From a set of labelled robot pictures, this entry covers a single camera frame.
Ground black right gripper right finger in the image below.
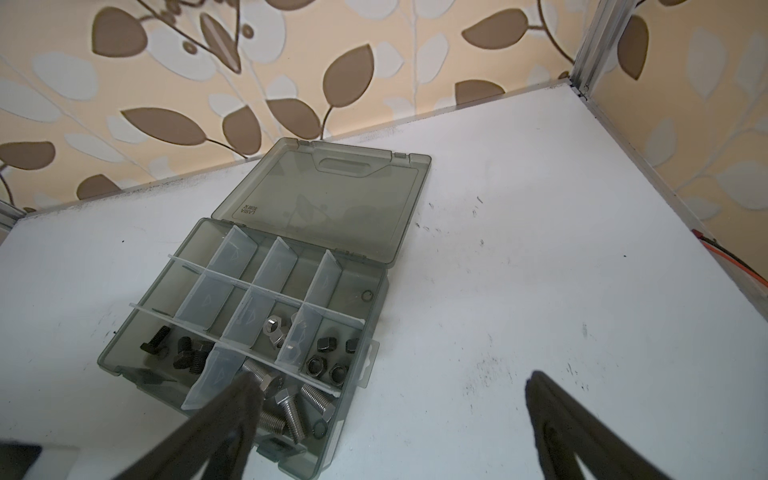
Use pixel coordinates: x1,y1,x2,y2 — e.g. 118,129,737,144
525,371,666,479

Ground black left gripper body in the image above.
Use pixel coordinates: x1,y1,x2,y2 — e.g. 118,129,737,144
1,442,80,479

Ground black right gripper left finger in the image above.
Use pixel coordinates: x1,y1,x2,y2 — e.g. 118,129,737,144
117,372,263,479

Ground silver hex bolt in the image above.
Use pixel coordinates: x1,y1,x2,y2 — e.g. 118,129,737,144
241,359,284,398

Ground black hex bolt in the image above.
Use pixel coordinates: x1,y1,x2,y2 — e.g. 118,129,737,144
172,336,194,370
189,341,215,375
140,326,171,356

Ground pile of silver nuts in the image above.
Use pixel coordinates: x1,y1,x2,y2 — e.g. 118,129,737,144
262,315,292,349

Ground black hex nut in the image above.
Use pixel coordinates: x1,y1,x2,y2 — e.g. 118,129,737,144
317,336,338,353

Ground grey plastic organizer box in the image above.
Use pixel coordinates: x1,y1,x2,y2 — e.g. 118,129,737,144
98,138,431,479

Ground red black multimeter leads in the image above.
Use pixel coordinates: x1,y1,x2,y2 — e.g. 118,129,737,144
691,229,768,287

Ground aluminium frame post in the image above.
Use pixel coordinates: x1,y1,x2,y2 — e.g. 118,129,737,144
570,0,637,97

